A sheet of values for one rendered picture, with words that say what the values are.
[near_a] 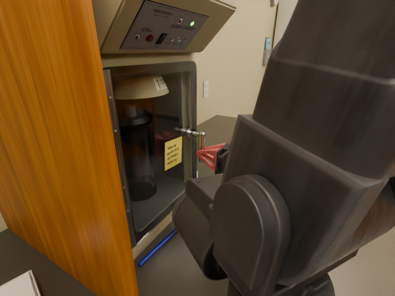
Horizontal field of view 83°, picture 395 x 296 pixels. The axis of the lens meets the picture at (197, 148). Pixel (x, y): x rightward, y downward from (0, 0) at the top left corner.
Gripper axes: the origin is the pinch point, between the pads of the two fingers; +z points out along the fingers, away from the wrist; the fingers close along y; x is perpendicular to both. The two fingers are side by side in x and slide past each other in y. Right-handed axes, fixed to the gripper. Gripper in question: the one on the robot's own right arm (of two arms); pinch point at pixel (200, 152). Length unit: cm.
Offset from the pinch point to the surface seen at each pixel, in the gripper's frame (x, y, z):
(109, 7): -32.1, 26.6, -0.6
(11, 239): 21, 37, 38
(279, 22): -57, -284, 48
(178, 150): -1.9, 5.6, 3.8
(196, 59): -21, -81, 50
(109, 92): -20.4, 24.9, 3.9
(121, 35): -29.0, 24.1, 0.2
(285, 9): -71, -284, 43
